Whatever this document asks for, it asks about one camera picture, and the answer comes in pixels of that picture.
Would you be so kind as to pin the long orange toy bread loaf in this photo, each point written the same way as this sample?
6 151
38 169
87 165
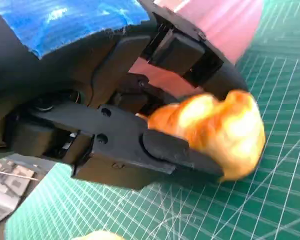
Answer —
215 125

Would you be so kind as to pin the pink bowl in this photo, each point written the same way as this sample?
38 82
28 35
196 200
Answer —
227 25

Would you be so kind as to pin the green cutting mat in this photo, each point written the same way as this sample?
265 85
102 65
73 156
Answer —
240 205

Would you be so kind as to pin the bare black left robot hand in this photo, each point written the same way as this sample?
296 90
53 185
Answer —
65 87

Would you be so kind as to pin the round toy bread bun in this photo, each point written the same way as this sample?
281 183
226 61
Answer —
102 236

